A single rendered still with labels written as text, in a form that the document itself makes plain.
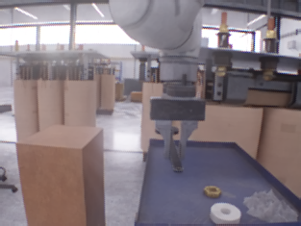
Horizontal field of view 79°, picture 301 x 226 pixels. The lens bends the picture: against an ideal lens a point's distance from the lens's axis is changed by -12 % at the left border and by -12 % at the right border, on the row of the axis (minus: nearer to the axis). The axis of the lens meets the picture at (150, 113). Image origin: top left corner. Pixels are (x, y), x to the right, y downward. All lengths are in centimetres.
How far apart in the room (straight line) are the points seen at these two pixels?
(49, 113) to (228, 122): 249
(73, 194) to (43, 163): 18
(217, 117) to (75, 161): 73
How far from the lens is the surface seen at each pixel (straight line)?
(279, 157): 137
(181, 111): 48
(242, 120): 117
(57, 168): 91
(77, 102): 289
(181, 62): 45
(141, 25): 29
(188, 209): 56
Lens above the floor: 119
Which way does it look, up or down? 9 degrees down
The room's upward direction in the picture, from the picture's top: 3 degrees clockwise
